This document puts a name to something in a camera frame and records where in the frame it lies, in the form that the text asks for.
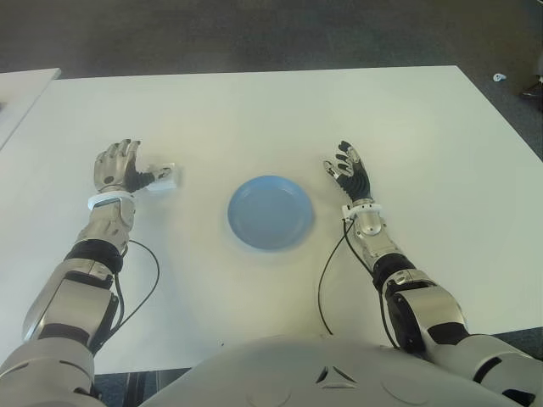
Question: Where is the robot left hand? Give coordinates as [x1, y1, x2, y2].
[92, 138, 175, 198]

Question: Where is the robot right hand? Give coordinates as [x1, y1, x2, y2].
[322, 140, 375, 204]

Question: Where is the white charger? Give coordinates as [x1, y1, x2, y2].
[145, 162, 182, 197]

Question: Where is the blue plate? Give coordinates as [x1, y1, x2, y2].
[227, 174, 316, 252]

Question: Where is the white side table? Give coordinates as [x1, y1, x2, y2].
[0, 67, 61, 152]

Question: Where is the grey robot torso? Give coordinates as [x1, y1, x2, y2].
[139, 330, 525, 407]

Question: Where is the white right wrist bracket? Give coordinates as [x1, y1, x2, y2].
[340, 202, 382, 222]

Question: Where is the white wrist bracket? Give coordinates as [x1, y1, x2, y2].
[340, 202, 382, 222]
[87, 191, 136, 211]

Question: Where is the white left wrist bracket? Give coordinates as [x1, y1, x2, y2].
[87, 191, 136, 211]

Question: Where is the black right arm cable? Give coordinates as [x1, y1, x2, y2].
[317, 217, 399, 349]

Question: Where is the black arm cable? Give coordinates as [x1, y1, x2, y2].
[90, 238, 162, 354]
[317, 217, 399, 349]

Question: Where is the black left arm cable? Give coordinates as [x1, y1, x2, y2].
[90, 238, 162, 354]

